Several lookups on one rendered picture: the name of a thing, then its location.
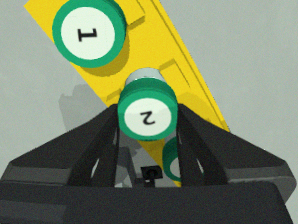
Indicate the pale grey key housing panel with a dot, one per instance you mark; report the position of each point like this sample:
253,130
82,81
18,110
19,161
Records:
126,175

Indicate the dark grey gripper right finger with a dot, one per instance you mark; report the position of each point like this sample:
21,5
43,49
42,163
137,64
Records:
225,158

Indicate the yellow tube rack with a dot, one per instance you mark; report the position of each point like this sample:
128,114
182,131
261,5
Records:
150,43

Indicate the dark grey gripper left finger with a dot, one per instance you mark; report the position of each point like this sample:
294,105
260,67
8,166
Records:
71,157

